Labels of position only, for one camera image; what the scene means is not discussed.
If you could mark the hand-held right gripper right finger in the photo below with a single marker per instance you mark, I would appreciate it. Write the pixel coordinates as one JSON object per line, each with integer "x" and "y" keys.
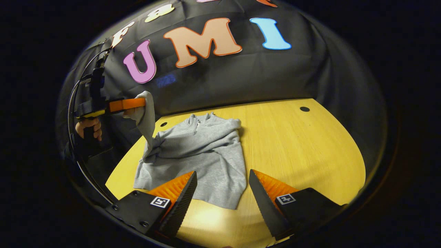
{"x": 265, "y": 203}

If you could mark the grey sweatshirt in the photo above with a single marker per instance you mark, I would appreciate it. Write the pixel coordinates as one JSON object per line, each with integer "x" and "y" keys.
{"x": 206, "y": 155}

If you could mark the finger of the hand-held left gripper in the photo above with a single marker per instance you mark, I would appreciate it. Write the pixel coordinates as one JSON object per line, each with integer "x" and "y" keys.
{"x": 127, "y": 104}
{"x": 129, "y": 113}

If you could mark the black backdrop cloth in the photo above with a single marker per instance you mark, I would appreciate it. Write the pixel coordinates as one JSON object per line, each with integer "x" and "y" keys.
{"x": 241, "y": 75}

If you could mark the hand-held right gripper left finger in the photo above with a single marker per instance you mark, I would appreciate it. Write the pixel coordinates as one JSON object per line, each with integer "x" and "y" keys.
{"x": 181, "y": 203}

